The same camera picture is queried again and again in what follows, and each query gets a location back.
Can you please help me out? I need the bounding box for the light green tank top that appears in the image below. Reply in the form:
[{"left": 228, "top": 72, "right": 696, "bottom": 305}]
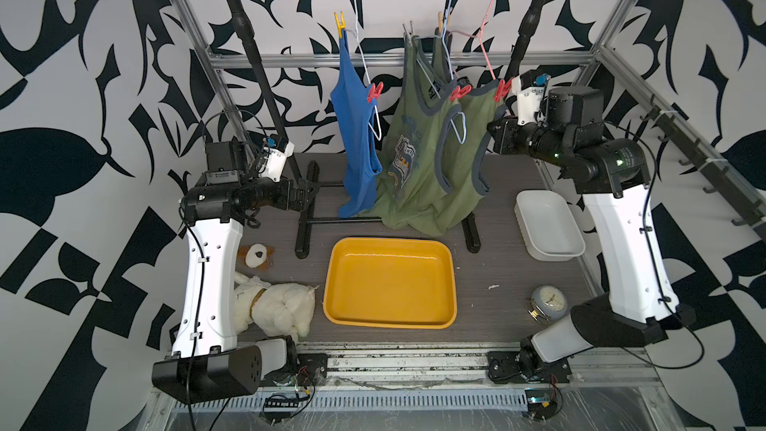
[{"left": 409, "top": 80, "right": 507, "bottom": 237}]

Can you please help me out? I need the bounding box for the pink wire hanger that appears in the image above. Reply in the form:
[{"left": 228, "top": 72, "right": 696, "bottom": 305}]
[{"left": 450, "top": 0, "right": 507, "bottom": 88}]

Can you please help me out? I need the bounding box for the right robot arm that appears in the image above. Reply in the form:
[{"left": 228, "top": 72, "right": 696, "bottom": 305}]
[{"left": 488, "top": 86, "right": 695, "bottom": 375}]

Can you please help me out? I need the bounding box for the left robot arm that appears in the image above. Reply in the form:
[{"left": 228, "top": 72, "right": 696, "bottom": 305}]
[{"left": 152, "top": 135, "right": 317, "bottom": 406}]

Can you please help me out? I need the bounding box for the blue tank top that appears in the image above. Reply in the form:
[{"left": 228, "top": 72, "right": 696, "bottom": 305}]
[{"left": 330, "top": 30, "right": 382, "bottom": 219}]

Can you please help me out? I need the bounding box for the dark green printed tank top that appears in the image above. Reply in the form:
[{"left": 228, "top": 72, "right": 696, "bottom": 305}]
[{"left": 365, "top": 36, "right": 462, "bottom": 237}]

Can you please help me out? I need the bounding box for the brown white round toy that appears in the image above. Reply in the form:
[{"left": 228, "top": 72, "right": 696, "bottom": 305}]
[{"left": 237, "top": 243, "right": 275, "bottom": 271}]

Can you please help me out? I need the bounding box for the white plastic bin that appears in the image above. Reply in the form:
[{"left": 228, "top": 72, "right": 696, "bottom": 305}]
[{"left": 514, "top": 190, "right": 586, "bottom": 263}]

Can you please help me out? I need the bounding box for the yellow plastic tray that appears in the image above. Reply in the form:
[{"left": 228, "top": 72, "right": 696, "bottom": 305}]
[{"left": 322, "top": 237, "right": 458, "bottom": 329}]

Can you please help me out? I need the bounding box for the white plush dog toy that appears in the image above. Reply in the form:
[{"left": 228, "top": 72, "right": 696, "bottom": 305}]
[{"left": 233, "top": 271, "right": 316, "bottom": 341}]

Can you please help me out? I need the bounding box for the red clothespin on blue top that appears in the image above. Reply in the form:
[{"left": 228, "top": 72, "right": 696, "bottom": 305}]
[{"left": 367, "top": 83, "right": 384, "bottom": 103}]

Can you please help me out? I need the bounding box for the grey clothespin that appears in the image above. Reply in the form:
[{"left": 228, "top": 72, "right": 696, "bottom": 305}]
[{"left": 402, "top": 21, "right": 414, "bottom": 43}]

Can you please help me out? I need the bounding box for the small round alarm clock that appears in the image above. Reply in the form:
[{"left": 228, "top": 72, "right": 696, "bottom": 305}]
[{"left": 527, "top": 285, "right": 570, "bottom": 325}]

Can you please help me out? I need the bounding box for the yellow clothespin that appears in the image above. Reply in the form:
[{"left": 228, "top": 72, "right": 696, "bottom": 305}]
[{"left": 333, "top": 12, "right": 347, "bottom": 39}]

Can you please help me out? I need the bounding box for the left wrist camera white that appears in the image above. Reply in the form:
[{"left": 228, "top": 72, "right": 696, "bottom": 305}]
[{"left": 259, "top": 136, "right": 294, "bottom": 183}]

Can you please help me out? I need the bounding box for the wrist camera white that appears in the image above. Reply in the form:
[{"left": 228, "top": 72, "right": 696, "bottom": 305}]
[
  {"left": 511, "top": 70, "right": 550, "bottom": 126},
  {"left": 259, "top": 136, "right": 294, "bottom": 183}
]

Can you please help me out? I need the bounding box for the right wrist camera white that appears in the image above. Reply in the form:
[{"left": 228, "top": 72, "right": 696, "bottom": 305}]
[{"left": 511, "top": 70, "right": 550, "bottom": 126}]

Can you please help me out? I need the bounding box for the blue wire hanger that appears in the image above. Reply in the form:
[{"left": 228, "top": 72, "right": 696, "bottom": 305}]
[{"left": 440, "top": 0, "right": 468, "bottom": 145}]

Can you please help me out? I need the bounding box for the white wire hanger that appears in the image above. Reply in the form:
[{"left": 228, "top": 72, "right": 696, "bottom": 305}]
[{"left": 352, "top": 0, "right": 383, "bottom": 141}]

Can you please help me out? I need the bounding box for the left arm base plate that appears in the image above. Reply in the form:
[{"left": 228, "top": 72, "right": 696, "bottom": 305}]
[{"left": 261, "top": 353, "right": 329, "bottom": 387}]

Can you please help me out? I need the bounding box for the left electronics board with wires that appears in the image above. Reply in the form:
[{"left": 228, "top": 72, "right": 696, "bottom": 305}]
[{"left": 261, "top": 385, "right": 316, "bottom": 425}]

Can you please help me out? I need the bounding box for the electronics board with wires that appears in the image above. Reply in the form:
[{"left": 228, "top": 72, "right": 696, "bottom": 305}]
[
  {"left": 525, "top": 387, "right": 564, "bottom": 422},
  {"left": 261, "top": 385, "right": 316, "bottom": 425}
]

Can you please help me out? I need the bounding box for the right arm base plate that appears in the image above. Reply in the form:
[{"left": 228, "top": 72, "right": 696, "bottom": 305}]
[{"left": 487, "top": 349, "right": 571, "bottom": 384}]

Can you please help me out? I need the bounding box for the black wall hook rail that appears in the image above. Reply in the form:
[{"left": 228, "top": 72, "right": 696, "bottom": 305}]
[{"left": 648, "top": 107, "right": 765, "bottom": 241}]

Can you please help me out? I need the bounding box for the right electronics board with wires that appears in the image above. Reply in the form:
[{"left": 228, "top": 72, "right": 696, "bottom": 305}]
[{"left": 525, "top": 387, "right": 564, "bottom": 422}]

